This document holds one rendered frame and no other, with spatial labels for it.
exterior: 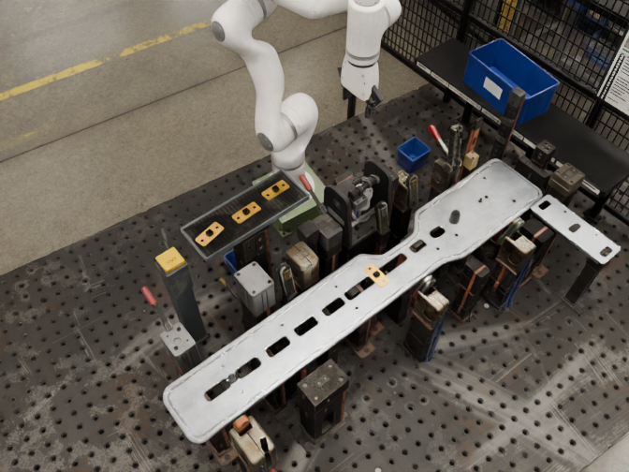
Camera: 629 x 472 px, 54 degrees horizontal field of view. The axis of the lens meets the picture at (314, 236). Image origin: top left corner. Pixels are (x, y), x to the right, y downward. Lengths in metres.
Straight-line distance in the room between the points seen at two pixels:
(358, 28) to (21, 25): 3.66
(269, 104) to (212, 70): 2.24
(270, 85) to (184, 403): 0.95
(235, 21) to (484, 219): 0.99
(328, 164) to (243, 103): 1.43
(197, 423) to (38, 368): 0.73
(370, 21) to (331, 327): 0.84
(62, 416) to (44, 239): 1.50
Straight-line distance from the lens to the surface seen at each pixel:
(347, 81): 1.64
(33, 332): 2.31
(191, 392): 1.72
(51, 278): 2.40
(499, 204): 2.12
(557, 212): 2.16
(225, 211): 1.82
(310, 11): 1.58
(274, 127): 1.94
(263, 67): 1.88
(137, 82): 4.16
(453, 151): 2.05
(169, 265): 1.74
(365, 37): 1.51
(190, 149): 3.65
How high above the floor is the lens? 2.57
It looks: 54 degrees down
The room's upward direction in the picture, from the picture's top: straight up
